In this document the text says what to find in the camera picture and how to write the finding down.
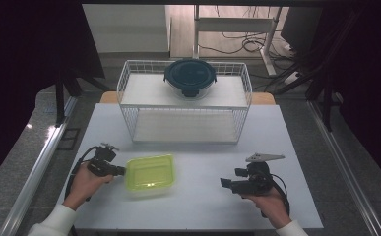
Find white cabinet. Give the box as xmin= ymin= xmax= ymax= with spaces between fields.
xmin=82 ymin=3 xmax=172 ymax=55

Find wooden table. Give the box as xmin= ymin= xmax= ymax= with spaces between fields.
xmin=98 ymin=90 xmax=277 ymax=106

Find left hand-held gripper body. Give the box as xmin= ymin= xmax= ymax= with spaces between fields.
xmin=87 ymin=142 xmax=117 ymax=178

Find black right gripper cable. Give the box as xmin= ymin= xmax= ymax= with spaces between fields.
xmin=261 ymin=173 xmax=291 ymax=219

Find person's left hand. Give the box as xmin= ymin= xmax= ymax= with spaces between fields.
xmin=63 ymin=161 xmax=115 ymax=210

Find dark monitor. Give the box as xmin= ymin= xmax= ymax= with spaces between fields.
xmin=280 ymin=6 xmax=324 ymax=53

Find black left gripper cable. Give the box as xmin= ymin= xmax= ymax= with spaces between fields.
xmin=64 ymin=146 xmax=97 ymax=202

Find black tripod stand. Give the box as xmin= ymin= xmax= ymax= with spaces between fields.
xmin=265 ymin=9 xmax=366 ymax=133
xmin=54 ymin=65 xmax=111 ymax=129

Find round container with blue lid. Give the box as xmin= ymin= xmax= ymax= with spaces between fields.
xmin=163 ymin=58 xmax=218 ymax=99

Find dark curtain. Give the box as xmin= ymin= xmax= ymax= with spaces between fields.
xmin=0 ymin=0 xmax=106 ymax=192
xmin=319 ymin=0 xmax=381 ymax=185

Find black floor cables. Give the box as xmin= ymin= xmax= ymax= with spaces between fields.
xmin=197 ymin=5 xmax=297 ymax=58

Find rectangular container with green lid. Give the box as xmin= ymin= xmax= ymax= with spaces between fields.
xmin=124 ymin=153 xmax=176 ymax=198

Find aluminium rail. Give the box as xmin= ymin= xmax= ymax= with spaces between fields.
xmin=0 ymin=96 xmax=79 ymax=236
xmin=305 ymin=97 xmax=381 ymax=236

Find white metal desk frame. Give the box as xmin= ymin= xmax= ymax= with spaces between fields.
xmin=192 ymin=4 xmax=283 ymax=77

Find white wire rack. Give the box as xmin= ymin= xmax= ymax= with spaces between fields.
xmin=116 ymin=59 xmax=253 ymax=145

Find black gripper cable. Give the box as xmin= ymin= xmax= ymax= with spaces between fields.
xmin=261 ymin=173 xmax=291 ymax=219
xmin=64 ymin=146 xmax=97 ymax=202

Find person's right hand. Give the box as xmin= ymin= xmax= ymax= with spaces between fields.
xmin=241 ymin=186 xmax=293 ymax=230

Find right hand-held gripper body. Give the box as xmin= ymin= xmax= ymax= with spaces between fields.
xmin=230 ymin=152 xmax=286 ymax=197

